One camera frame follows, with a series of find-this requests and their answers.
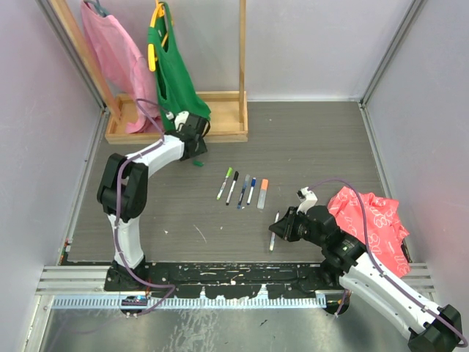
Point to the green tank top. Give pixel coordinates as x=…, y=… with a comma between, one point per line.
x=176, y=92

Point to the white pen green tip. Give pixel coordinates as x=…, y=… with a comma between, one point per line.
x=221, y=190

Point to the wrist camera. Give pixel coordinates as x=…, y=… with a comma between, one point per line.
x=177, y=119
x=307, y=198

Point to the grey slotted cable duct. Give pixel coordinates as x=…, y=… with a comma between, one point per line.
x=140, y=302

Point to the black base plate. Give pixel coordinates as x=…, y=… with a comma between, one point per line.
x=226, y=280

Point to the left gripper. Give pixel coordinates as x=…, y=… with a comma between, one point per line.
x=201, y=149

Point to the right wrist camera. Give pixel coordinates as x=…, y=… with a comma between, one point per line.
x=307, y=198

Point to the blue pen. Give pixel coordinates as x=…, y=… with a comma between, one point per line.
x=242, y=193

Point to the orange highlighter cap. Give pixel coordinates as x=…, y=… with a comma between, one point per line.
x=264, y=184

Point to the wooden clothes rack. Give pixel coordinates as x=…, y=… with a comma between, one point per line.
x=228, y=118

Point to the pink shirt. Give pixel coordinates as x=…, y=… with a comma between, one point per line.
x=123, y=64

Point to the blue grey hanger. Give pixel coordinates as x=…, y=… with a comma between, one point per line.
x=99, y=9

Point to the white pen black tip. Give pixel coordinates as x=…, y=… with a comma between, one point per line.
x=251, y=191

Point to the yellow hanger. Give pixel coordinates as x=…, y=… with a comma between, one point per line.
x=160, y=39

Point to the red patterned cloth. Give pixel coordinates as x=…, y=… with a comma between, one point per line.
x=373, y=218

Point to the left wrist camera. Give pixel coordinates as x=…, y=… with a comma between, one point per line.
x=177, y=119

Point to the translucent highlighter body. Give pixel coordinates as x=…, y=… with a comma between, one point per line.
x=262, y=198

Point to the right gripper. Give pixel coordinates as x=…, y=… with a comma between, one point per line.
x=284, y=227

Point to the black white marker pen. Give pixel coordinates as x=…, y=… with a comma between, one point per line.
x=232, y=187

